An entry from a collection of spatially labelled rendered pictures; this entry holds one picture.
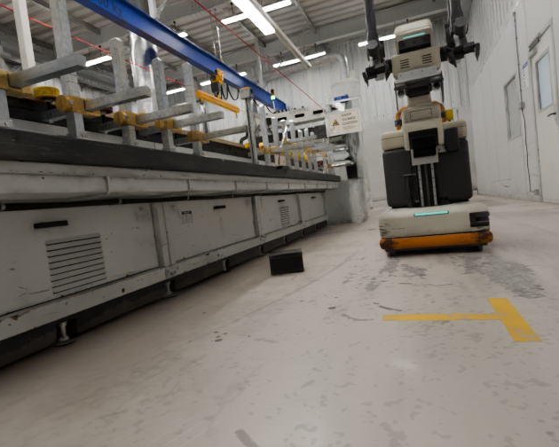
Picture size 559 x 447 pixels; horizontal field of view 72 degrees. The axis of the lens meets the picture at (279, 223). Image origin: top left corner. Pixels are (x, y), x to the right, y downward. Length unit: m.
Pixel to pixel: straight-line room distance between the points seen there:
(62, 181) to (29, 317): 0.46
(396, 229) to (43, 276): 1.83
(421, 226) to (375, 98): 9.93
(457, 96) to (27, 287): 11.51
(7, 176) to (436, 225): 2.06
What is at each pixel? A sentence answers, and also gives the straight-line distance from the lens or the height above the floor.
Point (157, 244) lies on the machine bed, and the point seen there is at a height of 0.28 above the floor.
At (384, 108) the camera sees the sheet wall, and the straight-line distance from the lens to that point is 12.10.
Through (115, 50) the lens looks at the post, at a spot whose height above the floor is 1.06.
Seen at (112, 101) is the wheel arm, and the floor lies 0.80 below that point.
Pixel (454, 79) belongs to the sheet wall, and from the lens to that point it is 12.25.
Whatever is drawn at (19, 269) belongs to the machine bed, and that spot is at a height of 0.30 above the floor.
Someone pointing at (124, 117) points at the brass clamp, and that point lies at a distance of 1.61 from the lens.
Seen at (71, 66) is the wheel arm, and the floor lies 0.82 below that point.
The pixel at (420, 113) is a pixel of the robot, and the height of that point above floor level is 0.85.
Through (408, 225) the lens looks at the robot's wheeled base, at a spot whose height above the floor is 0.19.
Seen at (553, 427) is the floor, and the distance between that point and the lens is 0.84.
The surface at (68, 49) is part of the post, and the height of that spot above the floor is 0.99.
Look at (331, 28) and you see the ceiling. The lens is 11.66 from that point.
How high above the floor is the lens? 0.42
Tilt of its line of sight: 3 degrees down
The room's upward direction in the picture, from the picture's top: 7 degrees counter-clockwise
